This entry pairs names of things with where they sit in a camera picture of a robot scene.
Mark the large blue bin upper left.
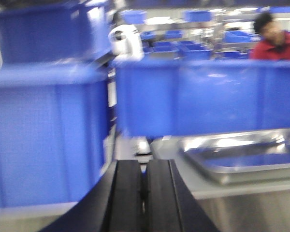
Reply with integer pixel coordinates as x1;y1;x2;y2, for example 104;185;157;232
0;0;111;208

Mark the silver steel tray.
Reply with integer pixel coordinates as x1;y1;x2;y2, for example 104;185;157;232
177;128;290;185

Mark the white robot part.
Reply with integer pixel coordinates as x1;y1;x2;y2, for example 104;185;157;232
108;24;144;61

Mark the person in red shirt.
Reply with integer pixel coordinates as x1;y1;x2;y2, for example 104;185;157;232
249;12;290;60

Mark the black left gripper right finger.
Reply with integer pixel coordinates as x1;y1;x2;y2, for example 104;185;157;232
145;159;219;232

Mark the blue bin upper right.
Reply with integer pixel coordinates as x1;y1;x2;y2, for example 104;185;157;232
115;59;290;138

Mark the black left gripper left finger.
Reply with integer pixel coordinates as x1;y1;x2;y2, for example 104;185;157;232
41;160;142;232

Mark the stainless steel shelf rail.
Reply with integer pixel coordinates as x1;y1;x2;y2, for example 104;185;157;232
0;137;290;232

